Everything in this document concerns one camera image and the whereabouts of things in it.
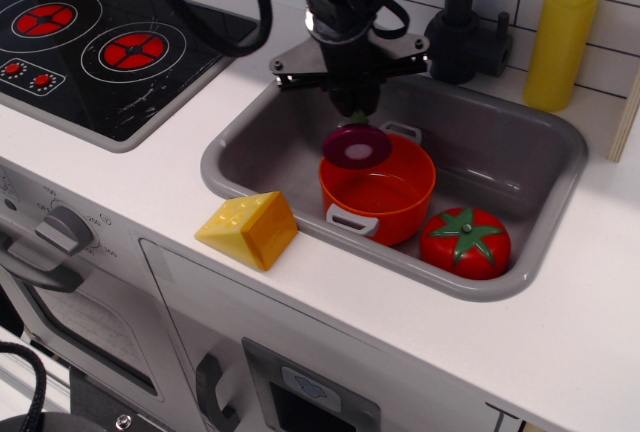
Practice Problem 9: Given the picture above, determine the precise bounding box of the orange toy pot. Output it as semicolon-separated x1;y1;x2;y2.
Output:
319;121;436;245

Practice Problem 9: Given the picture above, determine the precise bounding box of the yellow toy cheese wedge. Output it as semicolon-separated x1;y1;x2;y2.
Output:
194;191;298;271

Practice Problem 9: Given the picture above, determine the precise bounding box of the grey oven knob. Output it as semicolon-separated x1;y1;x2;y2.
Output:
35;206;94;256

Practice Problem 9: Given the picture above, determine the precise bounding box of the black toy faucet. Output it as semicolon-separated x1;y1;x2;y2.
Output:
424;0;513;85

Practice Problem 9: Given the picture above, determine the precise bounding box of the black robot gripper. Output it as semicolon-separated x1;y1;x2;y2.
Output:
270;31;430;115

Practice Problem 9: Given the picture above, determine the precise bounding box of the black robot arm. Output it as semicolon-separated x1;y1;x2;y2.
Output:
270;0;429;117

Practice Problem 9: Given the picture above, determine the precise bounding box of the red toy tomato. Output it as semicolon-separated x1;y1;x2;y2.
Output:
420;207;511;280

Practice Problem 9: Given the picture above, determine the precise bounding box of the purple toy beet slice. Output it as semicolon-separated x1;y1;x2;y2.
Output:
322;110;392;169

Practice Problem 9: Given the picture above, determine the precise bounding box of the grey plastic sink basin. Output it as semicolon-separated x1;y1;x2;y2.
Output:
201;76;588;301

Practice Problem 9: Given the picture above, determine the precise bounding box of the yellow squeeze bottle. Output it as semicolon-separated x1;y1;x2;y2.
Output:
523;0;598;113

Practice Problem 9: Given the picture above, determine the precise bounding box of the grey oven door handle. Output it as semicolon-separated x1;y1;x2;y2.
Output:
1;232;84;293

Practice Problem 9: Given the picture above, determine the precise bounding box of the dark grey cabinet handle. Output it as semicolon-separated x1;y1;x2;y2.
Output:
196;354;240;432

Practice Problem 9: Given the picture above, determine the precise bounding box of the black cable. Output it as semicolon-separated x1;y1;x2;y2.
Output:
128;0;274;58

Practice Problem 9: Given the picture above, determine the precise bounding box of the black toy stovetop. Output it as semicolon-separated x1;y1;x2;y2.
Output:
1;0;231;153

